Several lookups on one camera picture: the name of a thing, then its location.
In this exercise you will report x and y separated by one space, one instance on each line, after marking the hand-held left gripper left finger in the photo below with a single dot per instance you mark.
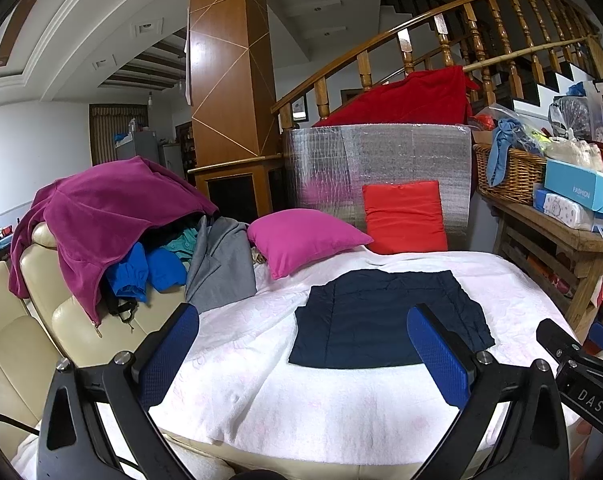
174 345

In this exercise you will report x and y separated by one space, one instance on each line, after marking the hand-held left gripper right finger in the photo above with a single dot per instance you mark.
436 355

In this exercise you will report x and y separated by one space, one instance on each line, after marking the navy blue zip jacket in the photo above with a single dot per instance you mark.
371 320

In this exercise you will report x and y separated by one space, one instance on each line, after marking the bright blue garment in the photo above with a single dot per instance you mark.
131 270

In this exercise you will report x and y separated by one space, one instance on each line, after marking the grey garment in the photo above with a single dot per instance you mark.
221 265

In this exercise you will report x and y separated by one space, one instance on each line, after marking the teal garment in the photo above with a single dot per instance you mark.
184 240

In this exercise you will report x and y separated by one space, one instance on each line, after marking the rough wooden table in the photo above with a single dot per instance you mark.
556 222

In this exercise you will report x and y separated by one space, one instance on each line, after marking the white fleece blanket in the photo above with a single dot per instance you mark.
281 400

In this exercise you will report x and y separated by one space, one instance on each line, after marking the yellow patterned cloth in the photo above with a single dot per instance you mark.
259 255

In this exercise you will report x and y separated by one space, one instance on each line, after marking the white patterned pack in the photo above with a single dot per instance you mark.
564 210

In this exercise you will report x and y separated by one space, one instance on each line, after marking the red pillow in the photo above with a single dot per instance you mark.
404 217

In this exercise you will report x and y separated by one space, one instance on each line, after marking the magenta fleece garment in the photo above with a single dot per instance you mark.
106 205

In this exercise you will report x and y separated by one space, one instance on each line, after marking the light blue cardboard box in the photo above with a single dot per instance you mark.
576 185

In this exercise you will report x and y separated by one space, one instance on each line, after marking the cream leather sofa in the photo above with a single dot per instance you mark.
11 355

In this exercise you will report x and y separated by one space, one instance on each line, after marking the pink pillow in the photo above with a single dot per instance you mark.
301 240

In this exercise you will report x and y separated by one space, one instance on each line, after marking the wicker basket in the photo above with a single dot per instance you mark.
519 172

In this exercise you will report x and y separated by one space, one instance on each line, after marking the white refrigerator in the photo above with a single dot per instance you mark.
172 160

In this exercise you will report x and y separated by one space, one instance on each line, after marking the cream cloth bundle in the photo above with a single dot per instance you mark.
574 152

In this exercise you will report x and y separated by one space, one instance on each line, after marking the grey refrigerator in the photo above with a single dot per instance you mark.
136 147

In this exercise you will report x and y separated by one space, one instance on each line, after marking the blue cloth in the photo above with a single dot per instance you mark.
504 145

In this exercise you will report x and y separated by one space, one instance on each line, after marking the silver foil insulation mat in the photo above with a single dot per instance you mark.
396 152

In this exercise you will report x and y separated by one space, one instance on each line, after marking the brown striped curtain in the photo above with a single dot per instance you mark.
103 132

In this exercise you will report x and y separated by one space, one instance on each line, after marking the clear dotted plastic bag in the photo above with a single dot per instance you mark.
569 115

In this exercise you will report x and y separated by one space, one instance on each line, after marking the white staircase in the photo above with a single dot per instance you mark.
549 87

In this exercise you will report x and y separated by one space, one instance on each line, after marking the red quilted blanket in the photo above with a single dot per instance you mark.
416 97

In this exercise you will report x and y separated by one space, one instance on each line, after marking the wooden panelled column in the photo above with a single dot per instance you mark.
226 60

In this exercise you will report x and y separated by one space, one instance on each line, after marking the wooden stair railing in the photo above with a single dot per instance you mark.
365 67

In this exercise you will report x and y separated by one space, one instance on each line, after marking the framed wall picture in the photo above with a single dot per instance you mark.
300 108

